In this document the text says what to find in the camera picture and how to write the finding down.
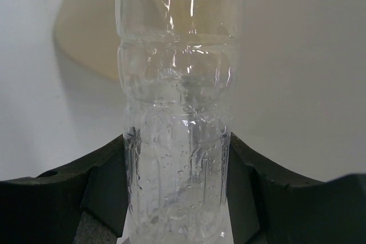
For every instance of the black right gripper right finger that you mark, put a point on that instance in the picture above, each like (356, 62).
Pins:
(271, 204)

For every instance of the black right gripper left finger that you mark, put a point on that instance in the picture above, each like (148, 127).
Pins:
(84, 201)

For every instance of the clear bottle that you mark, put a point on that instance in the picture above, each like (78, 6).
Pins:
(177, 62)

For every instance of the beige plastic bin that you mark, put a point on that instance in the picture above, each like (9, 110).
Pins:
(86, 30)

